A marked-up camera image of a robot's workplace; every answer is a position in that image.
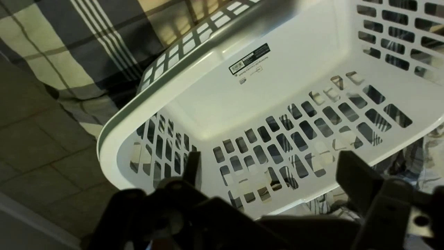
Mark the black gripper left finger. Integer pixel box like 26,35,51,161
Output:
182,150,204,192

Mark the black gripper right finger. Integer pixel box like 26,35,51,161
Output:
334,149,387,221

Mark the white plastic laundry basket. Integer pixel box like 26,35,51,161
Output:
96,0,444,222

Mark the black barcode label sticker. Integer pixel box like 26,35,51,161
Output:
229,42,272,77

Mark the black white plaid blanket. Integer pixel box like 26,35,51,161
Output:
0,0,444,220

